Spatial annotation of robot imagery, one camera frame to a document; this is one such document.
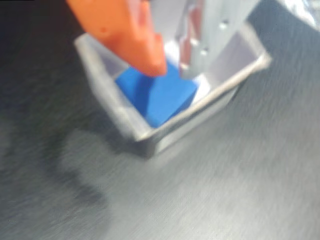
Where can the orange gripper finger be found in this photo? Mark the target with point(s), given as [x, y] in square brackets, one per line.
[125, 32]

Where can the blue wooden cube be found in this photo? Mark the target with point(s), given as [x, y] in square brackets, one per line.
[165, 100]

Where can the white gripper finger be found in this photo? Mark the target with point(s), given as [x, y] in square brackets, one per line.
[215, 37]

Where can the white paper box black label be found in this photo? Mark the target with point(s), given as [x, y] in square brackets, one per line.
[225, 87]

